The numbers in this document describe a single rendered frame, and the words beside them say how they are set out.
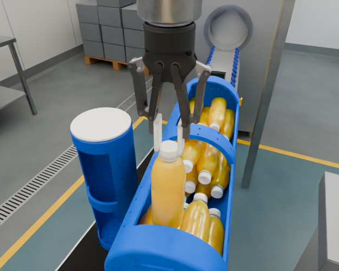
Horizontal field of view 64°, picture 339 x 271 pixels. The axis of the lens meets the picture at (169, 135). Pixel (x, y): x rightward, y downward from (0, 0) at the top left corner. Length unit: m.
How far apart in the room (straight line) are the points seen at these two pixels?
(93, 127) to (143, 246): 0.78
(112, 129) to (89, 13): 3.44
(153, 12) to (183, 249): 0.44
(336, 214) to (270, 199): 1.48
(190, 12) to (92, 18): 4.18
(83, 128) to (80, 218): 1.11
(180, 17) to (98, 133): 0.92
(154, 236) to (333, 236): 0.52
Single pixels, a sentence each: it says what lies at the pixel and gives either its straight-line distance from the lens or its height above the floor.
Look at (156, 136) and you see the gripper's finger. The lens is 0.49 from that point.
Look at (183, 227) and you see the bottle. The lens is 0.72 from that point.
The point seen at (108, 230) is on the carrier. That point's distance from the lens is 1.95.
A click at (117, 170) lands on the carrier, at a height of 0.84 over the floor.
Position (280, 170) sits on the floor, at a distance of 2.70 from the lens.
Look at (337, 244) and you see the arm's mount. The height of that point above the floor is 1.07.
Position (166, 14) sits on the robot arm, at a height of 1.66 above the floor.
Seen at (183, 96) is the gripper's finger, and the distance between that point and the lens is 0.44.
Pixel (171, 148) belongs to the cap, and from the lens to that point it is 0.51.
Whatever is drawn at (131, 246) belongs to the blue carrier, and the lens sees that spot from 0.61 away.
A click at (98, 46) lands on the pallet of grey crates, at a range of 4.62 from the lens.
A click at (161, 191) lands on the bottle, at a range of 0.55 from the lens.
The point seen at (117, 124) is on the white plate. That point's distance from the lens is 1.27.
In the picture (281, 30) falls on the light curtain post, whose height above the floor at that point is 1.31.
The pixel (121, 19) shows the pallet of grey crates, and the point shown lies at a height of 0.78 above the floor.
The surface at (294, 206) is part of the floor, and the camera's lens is 2.44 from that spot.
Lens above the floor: 1.74
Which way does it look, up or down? 36 degrees down
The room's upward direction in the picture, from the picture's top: straight up
